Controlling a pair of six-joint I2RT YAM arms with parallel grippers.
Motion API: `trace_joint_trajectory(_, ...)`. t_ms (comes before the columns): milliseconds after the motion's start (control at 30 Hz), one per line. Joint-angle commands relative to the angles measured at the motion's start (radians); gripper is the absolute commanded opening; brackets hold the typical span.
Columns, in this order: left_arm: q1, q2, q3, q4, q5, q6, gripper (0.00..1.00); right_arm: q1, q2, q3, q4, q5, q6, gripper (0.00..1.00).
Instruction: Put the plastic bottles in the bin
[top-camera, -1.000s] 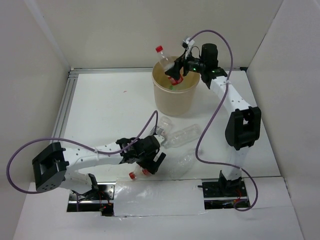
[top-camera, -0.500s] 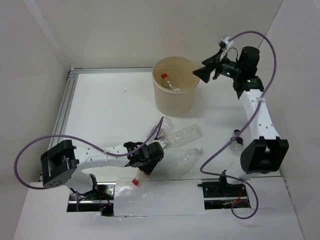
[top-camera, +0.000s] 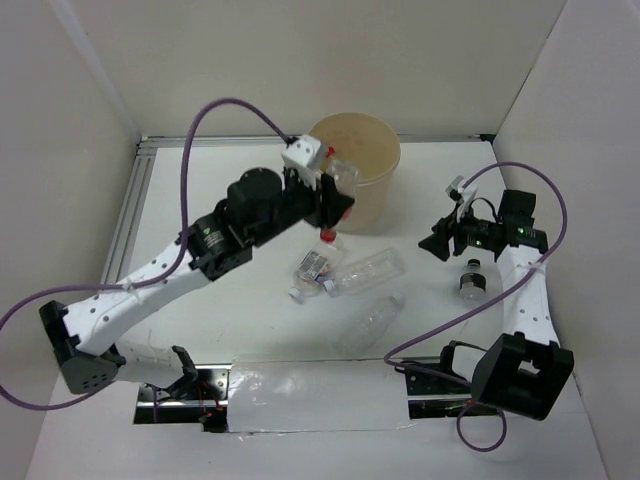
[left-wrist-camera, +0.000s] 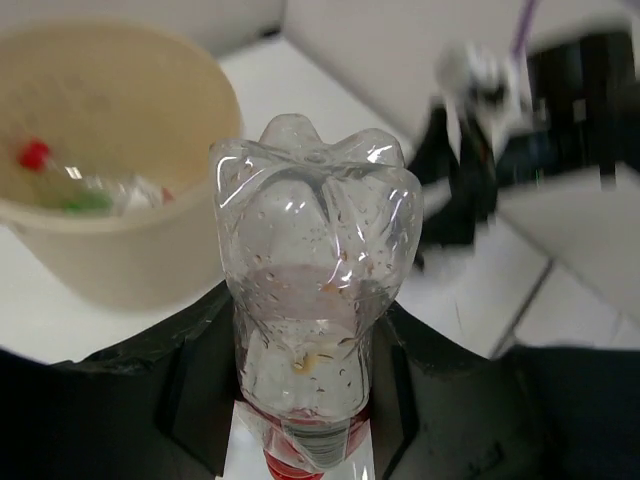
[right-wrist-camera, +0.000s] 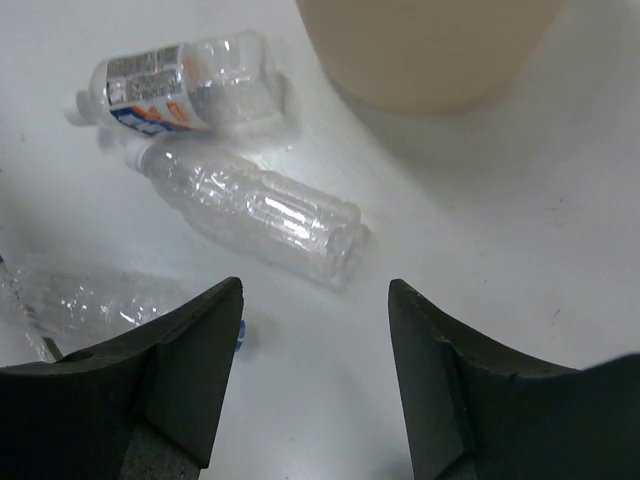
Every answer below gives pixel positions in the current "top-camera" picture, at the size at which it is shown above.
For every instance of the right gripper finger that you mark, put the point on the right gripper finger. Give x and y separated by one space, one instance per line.
437 242
457 234

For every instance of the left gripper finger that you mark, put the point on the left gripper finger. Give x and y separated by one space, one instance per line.
335 202
315 211

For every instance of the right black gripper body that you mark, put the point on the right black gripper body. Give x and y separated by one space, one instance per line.
480 232

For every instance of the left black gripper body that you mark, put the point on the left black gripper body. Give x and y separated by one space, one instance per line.
294 207

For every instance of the red cap red label bottle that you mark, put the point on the red cap red label bottle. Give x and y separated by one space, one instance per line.
346 177

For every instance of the black label small bottle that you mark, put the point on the black label small bottle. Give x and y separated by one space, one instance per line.
473 283

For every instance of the blue label clear bottle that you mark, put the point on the blue label clear bottle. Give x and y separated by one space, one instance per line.
315 267

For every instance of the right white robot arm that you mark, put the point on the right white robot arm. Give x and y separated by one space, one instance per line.
525 369

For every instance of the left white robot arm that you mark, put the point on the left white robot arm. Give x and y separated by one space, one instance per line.
87 336

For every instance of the beige round plastic bin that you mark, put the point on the beige round plastic bin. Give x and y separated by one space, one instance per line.
374 148

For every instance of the clear bottle white cap upper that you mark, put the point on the clear bottle white cap upper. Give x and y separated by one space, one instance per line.
365 274

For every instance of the clear bottle white cap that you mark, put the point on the clear bottle white cap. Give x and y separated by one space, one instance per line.
363 330
365 274

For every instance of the clear bottle white cap lower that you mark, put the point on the clear bottle white cap lower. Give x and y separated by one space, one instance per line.
363 330

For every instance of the white taped cover sheet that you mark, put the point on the white taped cover sheet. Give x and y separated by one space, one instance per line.
323 396

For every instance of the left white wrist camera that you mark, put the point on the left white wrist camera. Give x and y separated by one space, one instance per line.
306 154

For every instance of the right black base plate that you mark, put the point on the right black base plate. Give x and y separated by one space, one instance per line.
433 397

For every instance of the left metal base mount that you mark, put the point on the left metal base mount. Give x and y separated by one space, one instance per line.
205 404

